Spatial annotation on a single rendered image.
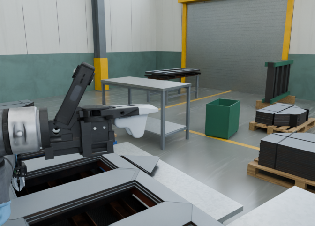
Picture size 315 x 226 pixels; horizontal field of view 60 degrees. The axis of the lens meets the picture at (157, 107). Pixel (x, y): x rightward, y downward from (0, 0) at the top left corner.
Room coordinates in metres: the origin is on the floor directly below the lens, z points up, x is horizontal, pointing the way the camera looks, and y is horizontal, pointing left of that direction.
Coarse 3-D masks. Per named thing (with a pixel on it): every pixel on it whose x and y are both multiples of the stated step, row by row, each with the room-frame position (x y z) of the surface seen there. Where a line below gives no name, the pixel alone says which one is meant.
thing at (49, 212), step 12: (24, 156) 1.74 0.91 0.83; (96, 156) 1.70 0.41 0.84; (48, 168) 1.52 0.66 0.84; (60, 168) 1.55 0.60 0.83; (120, 168) 1.50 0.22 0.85; (132, 180) 1.36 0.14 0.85; (108, 192) 1.26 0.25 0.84; (120, 192) 1.29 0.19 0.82; (144, 192) 1.27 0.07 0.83; (60, 204) 1.12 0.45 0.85; (72, 204) 1.15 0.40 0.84; (84, 204) 1.18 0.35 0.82; (156, 204) 1.18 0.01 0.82; (36, 216) 1.05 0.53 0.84; (48, 216) 1.08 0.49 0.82
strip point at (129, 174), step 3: (120, 171) 1.46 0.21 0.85; (123, 171) 1.46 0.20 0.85; (126, 171) 1.46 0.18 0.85; (129, 171) 1.46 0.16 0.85; (132, 171) 1.46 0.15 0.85; (123, 174) 1.42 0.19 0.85; (126, 174) 1.42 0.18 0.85; (129, 174) 1.42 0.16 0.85; (132, 174) 1.42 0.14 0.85; (126, 177) 1.39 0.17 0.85; (129, 177) 1.39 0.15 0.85; (132, 177) 1.39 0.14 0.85; (129, 180) 1.35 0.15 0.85
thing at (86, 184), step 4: (80, 180) 1.35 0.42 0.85; (84, 180) 1.35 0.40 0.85; (88, 180) 1.35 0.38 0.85; (80, 184) 1.31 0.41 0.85; (84, 184) 1.31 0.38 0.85; (88, 184) 1.31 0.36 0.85; (92, 184) 1.31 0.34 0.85; (96, 184) 1.31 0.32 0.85; (84, 188) 1.26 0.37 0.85; (88, 188) 1.26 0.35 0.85; (92, 188) 1.26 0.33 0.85; (96, 188) 1.26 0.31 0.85; (100, 188) 1.26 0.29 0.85; (88, 192) 1.23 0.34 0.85; (92, 192) 1.23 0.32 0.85; (96, 192) 1.23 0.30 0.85
